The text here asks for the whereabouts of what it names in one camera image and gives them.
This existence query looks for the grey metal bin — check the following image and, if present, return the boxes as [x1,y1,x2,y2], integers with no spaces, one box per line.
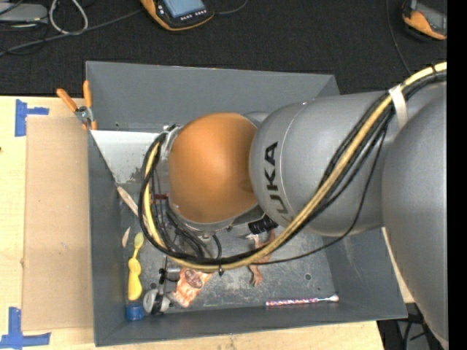
[85,61,409,347]

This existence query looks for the black cylinder on white bracket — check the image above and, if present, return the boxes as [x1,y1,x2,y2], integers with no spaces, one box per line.
[228,214,279,241]

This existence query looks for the orange and brown packet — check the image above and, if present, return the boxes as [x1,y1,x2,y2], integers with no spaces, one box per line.
[169,267,214,308]

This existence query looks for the tan wooden stick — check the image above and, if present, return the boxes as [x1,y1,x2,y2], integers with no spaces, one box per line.
[116,185,144,221]

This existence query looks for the blue plastic cap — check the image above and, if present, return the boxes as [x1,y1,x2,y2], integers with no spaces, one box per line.
[124,302,146,322]

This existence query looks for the brown cardboard board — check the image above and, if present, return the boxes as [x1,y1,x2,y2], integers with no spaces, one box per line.
[20,114,96,333]

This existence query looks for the orange toy lizard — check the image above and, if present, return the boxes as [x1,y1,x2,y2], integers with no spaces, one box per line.
[247,227,277,288]

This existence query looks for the white and grey round tool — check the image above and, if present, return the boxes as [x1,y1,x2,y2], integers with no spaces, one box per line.
[142,287,173,316]

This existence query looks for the pink striped stick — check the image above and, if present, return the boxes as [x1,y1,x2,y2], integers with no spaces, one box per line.
[265,294,340,308]

